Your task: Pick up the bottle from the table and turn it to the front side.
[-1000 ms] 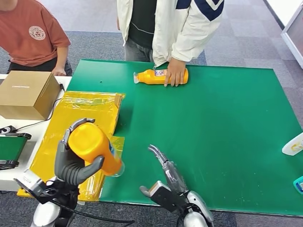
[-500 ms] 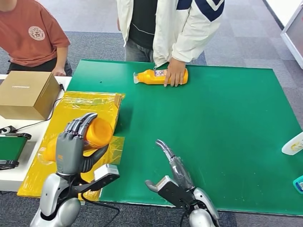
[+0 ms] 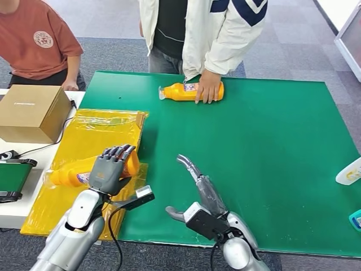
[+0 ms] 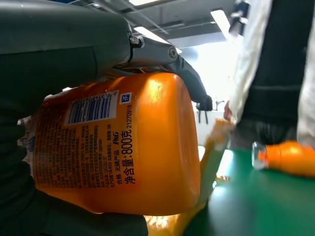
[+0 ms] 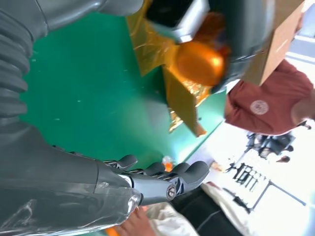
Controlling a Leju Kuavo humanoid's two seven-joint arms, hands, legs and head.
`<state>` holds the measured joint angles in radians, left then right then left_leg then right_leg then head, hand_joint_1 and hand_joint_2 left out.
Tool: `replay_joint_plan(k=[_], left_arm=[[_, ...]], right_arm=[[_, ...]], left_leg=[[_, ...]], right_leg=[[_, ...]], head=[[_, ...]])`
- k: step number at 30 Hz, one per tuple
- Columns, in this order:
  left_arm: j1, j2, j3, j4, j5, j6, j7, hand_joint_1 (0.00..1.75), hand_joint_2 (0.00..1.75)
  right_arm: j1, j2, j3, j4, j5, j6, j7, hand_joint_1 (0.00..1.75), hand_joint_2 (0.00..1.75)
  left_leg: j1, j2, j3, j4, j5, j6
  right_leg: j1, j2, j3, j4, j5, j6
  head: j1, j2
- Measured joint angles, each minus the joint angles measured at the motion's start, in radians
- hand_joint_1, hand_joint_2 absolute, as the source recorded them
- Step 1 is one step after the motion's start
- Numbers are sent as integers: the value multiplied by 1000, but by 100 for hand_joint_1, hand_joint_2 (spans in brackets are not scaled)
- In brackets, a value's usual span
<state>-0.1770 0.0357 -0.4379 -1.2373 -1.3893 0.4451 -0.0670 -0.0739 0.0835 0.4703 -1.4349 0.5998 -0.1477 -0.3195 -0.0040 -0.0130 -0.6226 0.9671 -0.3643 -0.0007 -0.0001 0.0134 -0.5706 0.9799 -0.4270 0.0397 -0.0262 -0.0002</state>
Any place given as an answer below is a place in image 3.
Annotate person's left hand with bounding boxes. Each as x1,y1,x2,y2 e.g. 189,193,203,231
194,68,222,105
61,79,80,92

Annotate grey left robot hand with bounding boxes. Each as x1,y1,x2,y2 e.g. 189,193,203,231
88,144,136,198

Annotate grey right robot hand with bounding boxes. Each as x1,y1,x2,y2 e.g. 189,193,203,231
165,154,228,223

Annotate orange bottle with clear cap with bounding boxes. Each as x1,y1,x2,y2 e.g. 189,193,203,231
158,81,225,103

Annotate orange Tide detergent bottle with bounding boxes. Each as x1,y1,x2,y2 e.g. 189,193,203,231
42,149,141,189

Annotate white plastic bottle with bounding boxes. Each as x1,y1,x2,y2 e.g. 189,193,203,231
335,157,361,186

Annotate yellow plastic sheet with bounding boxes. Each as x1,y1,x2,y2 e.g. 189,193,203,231
20,108,149,241

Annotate person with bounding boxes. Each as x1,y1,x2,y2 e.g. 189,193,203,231
138,0,268,105
0,0,87,92

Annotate brown cardboard box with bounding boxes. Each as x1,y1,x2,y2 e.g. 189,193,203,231
0,84,73,145

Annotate green table mat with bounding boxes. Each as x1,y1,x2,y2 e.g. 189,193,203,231
80,70,361,259

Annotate white side table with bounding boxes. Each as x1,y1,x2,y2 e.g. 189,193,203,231
0,88,86,230

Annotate small black device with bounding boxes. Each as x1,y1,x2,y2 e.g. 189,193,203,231
0,150,20,161

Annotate white framed board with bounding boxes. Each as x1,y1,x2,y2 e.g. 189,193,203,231
334,3,361,84

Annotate teal plastic item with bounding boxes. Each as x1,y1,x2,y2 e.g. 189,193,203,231
349,209,361,233

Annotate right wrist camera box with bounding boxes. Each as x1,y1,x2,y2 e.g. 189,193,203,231
182,201,231,242

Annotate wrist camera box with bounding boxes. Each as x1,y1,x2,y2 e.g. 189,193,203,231
182,201,231,242
110,185,155,212

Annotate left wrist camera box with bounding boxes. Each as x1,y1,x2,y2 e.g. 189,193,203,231
110,185,155,212

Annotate black power cable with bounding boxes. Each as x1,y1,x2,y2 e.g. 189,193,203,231
18,99,78,158

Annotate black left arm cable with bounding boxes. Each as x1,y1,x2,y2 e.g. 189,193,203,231
107,206,124,271

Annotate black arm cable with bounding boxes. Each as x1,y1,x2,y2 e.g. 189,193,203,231
107,206,124,271
210,239,224,271

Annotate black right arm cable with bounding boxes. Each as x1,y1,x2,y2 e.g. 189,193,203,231
210,239,224,271

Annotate green belt with black frame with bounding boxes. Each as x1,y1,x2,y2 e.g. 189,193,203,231
0,158,38,204

